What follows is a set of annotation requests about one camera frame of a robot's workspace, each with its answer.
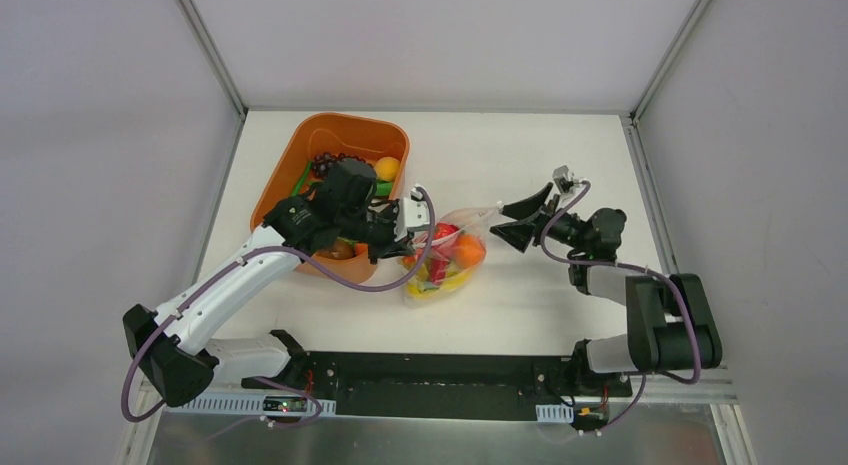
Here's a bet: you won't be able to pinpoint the orange toy tangerine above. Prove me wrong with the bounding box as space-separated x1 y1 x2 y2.
452 234 486 269

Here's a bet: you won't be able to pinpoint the clear zip top bag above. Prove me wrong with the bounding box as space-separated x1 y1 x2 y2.
399 202 503 304

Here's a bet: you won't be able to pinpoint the red toy strawberry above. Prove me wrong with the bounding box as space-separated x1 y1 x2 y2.
432 222 460 247

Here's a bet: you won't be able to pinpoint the long red toy chili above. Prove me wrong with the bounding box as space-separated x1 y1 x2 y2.
428 254 451 286

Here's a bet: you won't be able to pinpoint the yellow banana bunch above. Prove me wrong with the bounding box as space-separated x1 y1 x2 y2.
401 265 478 300

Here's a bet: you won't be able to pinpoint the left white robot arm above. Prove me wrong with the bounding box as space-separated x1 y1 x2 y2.
121 159 434 422

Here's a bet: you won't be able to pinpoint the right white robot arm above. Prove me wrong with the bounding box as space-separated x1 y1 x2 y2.
490 183 723 395

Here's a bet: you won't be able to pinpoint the dark purple toy grapes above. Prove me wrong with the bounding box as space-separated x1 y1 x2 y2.
310 152 365 179

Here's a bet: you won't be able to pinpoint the green toy chili pepper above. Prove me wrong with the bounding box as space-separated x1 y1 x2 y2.
290 161 313 196

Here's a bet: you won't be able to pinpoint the yellow orange toy fruit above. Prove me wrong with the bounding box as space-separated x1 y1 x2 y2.
373 156 401 182

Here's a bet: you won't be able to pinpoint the orange plastic bin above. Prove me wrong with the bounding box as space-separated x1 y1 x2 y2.
251 113 409 284

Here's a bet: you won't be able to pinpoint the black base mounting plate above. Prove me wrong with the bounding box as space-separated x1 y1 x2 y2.
273 351 631 422

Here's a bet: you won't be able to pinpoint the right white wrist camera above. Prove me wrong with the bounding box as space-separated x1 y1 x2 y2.
551 165 583 198

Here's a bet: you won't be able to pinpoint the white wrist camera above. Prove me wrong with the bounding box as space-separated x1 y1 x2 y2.
395 185 432 240
551 165 583 198

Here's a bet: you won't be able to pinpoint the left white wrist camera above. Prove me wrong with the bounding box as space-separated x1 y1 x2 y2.
395 185 432 240

